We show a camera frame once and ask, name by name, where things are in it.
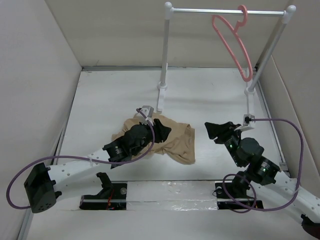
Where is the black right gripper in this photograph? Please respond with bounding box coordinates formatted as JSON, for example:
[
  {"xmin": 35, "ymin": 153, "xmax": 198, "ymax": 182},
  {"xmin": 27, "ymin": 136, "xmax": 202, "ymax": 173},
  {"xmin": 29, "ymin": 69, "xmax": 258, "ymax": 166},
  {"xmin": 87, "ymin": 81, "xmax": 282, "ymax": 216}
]
[{"xmin": 204, "ymin": 120, "xmax": 242, "ymax": 167}]

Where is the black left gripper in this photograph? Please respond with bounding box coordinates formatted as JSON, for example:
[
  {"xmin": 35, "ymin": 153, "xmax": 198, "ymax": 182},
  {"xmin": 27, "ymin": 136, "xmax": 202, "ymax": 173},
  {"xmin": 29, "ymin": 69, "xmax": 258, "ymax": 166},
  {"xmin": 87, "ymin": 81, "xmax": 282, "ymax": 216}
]
[{"xmin": 131, "ymin": 118, "xmax": 170, "ymax": 156}]

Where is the beige t shirt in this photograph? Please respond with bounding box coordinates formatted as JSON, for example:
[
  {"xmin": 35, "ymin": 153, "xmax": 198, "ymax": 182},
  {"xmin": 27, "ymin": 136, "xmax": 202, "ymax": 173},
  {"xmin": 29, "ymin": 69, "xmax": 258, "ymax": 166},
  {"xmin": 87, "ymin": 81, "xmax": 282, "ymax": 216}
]
[{"xmin": 111, "ymin": 112, "xmax": 196, "ymax": 166}]

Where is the pink plastic hanger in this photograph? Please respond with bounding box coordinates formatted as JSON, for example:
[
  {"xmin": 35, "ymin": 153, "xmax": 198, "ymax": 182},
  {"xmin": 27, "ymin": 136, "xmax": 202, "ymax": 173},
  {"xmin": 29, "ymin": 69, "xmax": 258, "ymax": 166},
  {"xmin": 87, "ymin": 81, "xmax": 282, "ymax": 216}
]
[{"xmin": 211, "ymin": 4, "xmax": 253, "ymax": 83}]

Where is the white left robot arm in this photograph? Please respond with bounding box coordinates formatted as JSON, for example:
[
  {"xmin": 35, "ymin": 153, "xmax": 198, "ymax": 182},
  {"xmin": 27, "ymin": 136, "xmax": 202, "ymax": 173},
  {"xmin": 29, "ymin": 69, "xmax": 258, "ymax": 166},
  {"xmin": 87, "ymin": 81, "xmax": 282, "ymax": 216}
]
[{"xmin": 24, "ymin": 118, "xmax": 172, "ymax": 214}]

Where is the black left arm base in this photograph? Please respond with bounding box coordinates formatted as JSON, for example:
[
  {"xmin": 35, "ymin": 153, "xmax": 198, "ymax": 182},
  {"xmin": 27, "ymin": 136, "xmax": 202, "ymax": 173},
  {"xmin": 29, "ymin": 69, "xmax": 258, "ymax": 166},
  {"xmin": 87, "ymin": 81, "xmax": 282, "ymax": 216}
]
[{"xmin": 79, "ymin": 172, "xmax": 128, "ymax": 211}]

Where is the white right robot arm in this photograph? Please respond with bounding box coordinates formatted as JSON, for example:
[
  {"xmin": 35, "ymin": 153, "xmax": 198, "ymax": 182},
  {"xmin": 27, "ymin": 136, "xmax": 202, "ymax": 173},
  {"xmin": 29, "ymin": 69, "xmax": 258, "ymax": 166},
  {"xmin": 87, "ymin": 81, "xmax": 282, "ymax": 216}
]
[{"xmin": 204, "ymin": 115, "xmax": 320, "ymax": 239}]

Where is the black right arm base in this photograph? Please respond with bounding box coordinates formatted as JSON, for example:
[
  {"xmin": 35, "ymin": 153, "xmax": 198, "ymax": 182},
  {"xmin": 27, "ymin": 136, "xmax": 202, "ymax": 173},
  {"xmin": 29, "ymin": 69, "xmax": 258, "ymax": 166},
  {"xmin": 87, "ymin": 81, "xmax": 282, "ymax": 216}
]
[{"xmin": 212, "ymin": 171, "xmax": 264, "ymax": 212}]

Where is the white clothes rack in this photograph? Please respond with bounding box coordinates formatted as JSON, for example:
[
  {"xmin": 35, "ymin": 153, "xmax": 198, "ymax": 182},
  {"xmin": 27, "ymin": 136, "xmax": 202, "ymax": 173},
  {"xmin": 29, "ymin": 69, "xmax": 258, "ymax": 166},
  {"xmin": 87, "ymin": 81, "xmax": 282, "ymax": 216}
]
[{"xmin": 155, "ymin": 1, "xmax": 297, "ymax": 112}]

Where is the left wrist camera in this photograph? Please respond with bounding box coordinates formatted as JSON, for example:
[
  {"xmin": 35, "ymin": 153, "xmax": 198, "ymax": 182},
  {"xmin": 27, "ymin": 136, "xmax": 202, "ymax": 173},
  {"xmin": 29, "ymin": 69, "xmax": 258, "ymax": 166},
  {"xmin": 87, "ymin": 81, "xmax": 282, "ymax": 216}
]
[{"xmin": 140, "ymin": 105, "xmax": 154, "ymax": 118}]

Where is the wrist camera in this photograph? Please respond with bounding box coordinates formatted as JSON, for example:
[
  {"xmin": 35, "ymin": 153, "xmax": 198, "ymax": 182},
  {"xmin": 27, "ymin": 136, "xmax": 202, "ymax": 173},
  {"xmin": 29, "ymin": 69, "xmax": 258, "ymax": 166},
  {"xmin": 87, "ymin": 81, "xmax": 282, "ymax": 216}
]
[
  {"xmin": 243, "ymin": 114, "xmax": 255, "ymax": 126},
  {"xmin": 140, "ymin": 105, "xmax": 154, "ymax": 118}
]

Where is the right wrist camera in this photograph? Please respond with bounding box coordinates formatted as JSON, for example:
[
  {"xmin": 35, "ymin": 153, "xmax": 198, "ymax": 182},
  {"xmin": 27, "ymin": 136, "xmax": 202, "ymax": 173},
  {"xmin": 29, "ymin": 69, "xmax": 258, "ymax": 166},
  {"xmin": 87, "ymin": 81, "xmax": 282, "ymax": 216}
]
[{"xmin": 243, "ymin": 114, "xmax": 255, "ymax": 126}]

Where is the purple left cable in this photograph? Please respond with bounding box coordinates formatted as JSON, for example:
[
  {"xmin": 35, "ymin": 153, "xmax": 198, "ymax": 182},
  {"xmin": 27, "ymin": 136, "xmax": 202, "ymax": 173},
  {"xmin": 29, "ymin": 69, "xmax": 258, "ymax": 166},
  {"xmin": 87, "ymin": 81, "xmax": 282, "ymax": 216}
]
[{"xmin": 6, "ymin": 107, "xmax": 156, "ymax": 210}]

